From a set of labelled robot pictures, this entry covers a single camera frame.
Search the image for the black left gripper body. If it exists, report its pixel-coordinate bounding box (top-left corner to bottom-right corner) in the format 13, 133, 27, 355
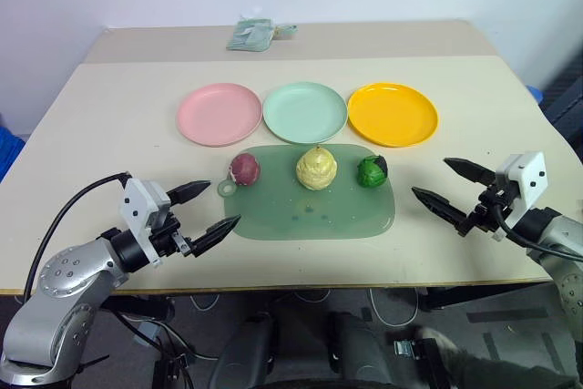
147, 205, 196, 259

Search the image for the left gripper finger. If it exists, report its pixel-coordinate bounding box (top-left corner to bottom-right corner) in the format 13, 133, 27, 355
166, 179, 212, 206
190, 214, 242, 258

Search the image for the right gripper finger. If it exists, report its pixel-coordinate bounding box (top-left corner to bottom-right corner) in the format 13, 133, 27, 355
410, 186, 469, 229
443, 157, 496, 188

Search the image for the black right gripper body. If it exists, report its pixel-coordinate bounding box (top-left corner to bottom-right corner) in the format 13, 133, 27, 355
455, 181, 519, 238

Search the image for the red toy fruit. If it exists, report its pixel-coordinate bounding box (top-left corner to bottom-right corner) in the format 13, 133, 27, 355
228, 152, 262, 187

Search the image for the green round vegetable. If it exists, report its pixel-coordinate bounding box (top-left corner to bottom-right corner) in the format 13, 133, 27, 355
355, 154, 389, 189

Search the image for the pink plate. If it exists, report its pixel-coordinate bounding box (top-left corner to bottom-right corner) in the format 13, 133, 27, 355
176, 82, 263, 148

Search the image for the yellow plate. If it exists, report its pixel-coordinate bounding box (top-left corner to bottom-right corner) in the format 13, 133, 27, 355
346, 82, 440, 148

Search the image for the mint green plate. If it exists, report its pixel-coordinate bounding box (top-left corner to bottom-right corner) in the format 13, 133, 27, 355
261, 81, 349, 145

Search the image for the translucent green cutting mat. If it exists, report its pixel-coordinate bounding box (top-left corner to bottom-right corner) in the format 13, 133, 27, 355
216, 142, 396, 241

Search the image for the yellow toy pear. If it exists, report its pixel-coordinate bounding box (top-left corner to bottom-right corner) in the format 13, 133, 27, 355
295, 145, 339, 191

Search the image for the dark grey chair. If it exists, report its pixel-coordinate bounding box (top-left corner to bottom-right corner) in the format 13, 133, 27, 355
540, 48, 583, 140

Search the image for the dark rounded shape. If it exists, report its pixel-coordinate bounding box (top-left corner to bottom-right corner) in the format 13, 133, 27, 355
326, 311, 396, 389
210, 312, 275, 389

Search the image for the folded green cloth pouch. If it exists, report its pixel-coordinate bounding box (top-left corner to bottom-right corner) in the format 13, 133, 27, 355
225, 15, 300, 54

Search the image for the blue fabric object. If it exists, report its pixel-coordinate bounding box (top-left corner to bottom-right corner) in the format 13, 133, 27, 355
0, 126, 26, 183

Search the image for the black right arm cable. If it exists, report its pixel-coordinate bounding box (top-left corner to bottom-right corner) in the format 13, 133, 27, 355
491, 203, 583, 264

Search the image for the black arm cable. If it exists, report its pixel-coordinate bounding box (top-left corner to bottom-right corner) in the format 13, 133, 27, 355
23, 171, 134, 300
491, 203, 583, 264

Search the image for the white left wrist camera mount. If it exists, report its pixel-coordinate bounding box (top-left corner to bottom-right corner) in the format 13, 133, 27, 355
118, 177, 172, 268

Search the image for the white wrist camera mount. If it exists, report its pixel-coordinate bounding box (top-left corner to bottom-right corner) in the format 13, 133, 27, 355
118, 177, 172, 268
493, 150, 547, 230

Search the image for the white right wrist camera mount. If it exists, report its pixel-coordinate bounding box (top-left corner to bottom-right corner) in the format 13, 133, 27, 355
493, 150, 547, 230

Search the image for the dark table frame bar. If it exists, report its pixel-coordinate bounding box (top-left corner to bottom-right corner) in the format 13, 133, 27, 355
417, 282, 556, 313

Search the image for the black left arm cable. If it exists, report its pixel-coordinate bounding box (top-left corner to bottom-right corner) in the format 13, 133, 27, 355
23, 171, 134, 300

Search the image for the white floor cable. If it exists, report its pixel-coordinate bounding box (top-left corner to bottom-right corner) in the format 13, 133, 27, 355
367, 287, 421, 327

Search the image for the black floor cable bundle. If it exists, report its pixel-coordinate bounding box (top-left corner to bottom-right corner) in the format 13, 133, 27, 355
102, 309, 215, 389

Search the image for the black bracket with metal clip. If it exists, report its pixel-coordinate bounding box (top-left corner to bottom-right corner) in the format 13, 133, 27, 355
392, 337, 455, 389

